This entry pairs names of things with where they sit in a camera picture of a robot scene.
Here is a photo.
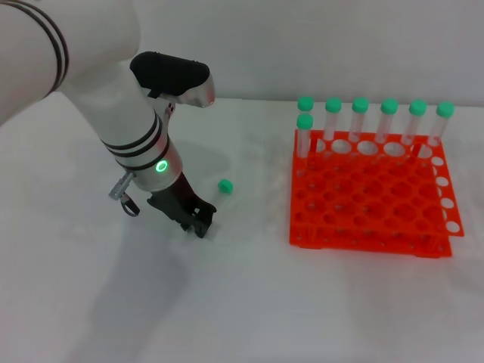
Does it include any grey connector with black cable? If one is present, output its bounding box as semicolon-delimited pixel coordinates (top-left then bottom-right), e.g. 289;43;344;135
108;172;141;218

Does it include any green capped test tube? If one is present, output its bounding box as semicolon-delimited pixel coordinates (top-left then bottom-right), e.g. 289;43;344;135
400;99;428;160
425;101;456;160
347;96;370;158
209;178;234;215
374;98;399;160
296;113;315;177
321;97;343;160
297;96;315;116

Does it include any orange test tube rack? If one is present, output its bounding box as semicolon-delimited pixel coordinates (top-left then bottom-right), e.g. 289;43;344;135
287;129;465;260

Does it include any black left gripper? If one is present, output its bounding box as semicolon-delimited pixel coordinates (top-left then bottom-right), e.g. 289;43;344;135
146;172;219;240

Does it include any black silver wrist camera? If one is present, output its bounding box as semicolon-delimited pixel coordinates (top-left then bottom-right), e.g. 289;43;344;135
129;51;217;108

